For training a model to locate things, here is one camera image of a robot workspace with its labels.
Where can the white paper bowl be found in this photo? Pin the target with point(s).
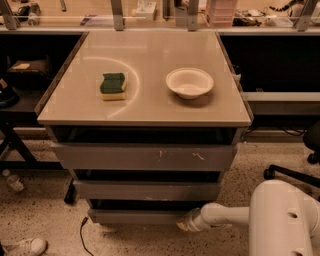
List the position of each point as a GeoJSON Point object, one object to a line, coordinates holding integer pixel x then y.
{"type": "Point", "coordinates": [189, 83]}

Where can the clear plastic bottle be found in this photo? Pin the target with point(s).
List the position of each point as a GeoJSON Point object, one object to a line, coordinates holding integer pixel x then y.
{"type": "Point", "coordinates": [13, 180]}

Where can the pink stacked trays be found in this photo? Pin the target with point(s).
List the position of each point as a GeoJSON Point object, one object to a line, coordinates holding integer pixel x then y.
{"type": "Point", "coordinates": [220, 13]}

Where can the black office chair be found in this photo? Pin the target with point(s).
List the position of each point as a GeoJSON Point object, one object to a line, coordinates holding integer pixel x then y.
{"type": "Point", "coordinates": [311, 140]}

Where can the white box on shelf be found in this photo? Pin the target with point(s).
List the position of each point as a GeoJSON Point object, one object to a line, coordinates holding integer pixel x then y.
{"type": "Point", "coordinates": [146, 9]}

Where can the black bag with label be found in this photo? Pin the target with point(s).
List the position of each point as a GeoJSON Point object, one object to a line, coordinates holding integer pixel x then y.
{"type": "Point", "coordinates": [29, 74]}

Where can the green and yellow sponge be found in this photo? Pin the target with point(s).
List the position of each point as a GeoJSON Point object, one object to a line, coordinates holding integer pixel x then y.
{"type": "Point", "coordinates": [113, 86]}

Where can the grey bottom drawer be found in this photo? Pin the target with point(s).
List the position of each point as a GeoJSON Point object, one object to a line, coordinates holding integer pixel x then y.
{"type": "Point", "coordinates": [105, 211]}

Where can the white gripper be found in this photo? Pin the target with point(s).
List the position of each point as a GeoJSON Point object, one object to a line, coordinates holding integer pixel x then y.
{"type": "Point", "coordinates": [190, 220]}

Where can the white sneaker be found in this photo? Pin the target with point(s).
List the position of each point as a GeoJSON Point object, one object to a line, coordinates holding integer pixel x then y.
{"type": "Point", "coordinates": [26, 247]}

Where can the grey drawer cabinet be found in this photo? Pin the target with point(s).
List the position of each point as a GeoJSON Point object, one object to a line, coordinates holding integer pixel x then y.
{"type": "Point", "coordinates": [151, 113]}

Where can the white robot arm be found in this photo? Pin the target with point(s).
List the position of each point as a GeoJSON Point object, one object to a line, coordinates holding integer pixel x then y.
{"type": "Point", "coordinates": [282, 220]}

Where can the grey drawer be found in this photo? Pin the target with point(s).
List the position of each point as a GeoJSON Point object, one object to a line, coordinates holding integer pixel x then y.
{"type": "Point", "coordinates": [153, 191]}
{"type": "Point", "coordinates": [156, 157]}
{"type": "Point", "coordinates": [105, 211]}

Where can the grey middle drawer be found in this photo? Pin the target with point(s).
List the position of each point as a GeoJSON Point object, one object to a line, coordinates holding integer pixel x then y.
{"type": "Point", "coordinates": [153, 191]}

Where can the grey top drawer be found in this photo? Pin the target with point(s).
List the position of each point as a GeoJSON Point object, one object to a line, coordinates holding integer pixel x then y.
{"type": "Point", "coordinates": [156, 157]}

